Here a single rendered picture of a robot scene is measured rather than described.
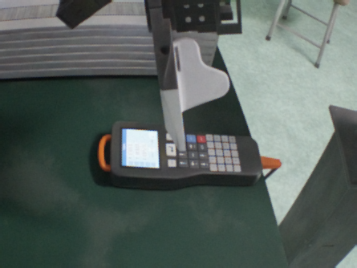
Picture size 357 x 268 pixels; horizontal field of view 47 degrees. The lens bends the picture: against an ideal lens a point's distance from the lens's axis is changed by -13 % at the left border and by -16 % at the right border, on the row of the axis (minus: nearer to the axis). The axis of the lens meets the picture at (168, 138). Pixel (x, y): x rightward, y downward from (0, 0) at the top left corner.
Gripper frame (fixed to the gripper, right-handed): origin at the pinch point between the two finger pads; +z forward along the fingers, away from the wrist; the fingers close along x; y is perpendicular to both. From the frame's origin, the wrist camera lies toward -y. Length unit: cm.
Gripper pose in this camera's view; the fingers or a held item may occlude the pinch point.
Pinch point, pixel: (174, 91)
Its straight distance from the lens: 48.1
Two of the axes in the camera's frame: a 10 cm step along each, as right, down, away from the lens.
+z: 1.0, 6.6, 7.4
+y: 9.9, -1.1, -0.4
